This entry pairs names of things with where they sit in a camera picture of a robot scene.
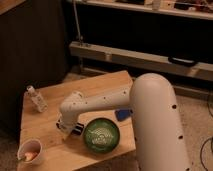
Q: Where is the cream flat pusher tool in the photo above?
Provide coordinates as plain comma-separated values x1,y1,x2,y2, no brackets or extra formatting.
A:
61,129,72,140

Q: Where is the black whiteboard eraser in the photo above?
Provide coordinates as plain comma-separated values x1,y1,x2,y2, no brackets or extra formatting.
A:
56,120,84,135

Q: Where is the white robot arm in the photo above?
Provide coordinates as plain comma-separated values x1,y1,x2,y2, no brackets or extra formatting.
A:
57,73,190,171

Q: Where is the wooden table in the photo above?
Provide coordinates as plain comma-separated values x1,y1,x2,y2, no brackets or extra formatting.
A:
17,71,135,171

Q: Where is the green patterned bowl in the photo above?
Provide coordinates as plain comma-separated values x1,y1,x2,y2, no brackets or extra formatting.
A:
83,118,120,154

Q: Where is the white cup with food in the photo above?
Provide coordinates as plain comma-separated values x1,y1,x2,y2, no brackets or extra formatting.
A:
17,139,44,165

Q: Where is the clear plastic bottle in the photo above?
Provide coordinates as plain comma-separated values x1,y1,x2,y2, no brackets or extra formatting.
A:
27,85,47,113

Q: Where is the blue sponge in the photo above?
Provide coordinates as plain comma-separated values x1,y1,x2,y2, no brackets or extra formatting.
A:
115,109,131,122

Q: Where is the metal pole stand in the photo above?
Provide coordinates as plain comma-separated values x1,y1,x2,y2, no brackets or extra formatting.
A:
72,0,90,47

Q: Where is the upper wooden shelf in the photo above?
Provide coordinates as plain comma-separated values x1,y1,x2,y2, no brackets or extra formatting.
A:
66,0,213,22

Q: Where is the black floor cable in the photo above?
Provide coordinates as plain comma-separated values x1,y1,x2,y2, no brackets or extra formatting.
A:
199,93,213,171

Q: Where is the long grey case with handle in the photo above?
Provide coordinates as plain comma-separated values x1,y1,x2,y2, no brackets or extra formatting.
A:
69,41,213,82

